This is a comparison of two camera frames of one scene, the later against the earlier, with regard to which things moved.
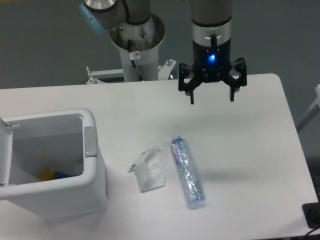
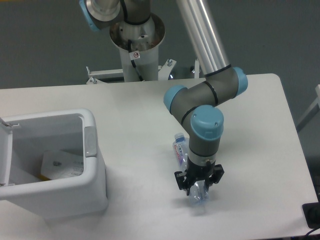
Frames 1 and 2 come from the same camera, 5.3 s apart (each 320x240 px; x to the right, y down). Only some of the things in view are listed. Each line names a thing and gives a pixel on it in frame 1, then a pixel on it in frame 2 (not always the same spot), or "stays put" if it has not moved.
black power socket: [312, 213] stays put
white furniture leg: [315, 109] stays put
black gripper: [212, 62] to [196, 173]
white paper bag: [149, 170] to [57, 164]
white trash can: [56, 171] stays put
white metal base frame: [164, 71] stays put
